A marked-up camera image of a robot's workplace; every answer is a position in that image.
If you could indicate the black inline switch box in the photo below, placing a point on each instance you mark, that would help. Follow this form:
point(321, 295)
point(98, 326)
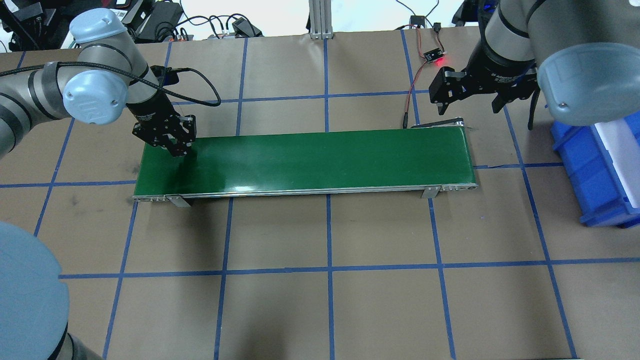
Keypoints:
point(418, 21)

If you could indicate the green conveyor belt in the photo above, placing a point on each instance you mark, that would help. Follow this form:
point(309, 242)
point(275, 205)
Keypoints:
point(428, 159)

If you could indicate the small red led board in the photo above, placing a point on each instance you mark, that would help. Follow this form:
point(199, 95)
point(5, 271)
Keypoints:
point(434, 55)

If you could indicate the blue plastic bin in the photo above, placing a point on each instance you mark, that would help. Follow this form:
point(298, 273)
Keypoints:
point(602, 163)

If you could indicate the black power adapter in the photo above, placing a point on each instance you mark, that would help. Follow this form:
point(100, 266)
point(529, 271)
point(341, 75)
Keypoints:
point(159, 21)

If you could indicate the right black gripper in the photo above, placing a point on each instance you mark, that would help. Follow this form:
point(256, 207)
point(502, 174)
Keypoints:
point(492, 71)

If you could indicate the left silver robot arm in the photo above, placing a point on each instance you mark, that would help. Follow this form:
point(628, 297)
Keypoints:
point(245, 86)

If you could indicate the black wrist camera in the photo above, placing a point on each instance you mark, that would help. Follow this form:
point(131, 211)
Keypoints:
point(165, 76)

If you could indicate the aluminium frame post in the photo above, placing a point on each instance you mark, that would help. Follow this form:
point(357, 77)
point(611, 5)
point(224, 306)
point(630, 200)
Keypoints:
point(320, 19)

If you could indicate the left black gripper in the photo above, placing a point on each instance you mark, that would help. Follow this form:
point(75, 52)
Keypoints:
point(151, 110)

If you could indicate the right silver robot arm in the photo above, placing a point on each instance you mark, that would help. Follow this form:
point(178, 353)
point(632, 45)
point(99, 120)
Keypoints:
point(586, 54)

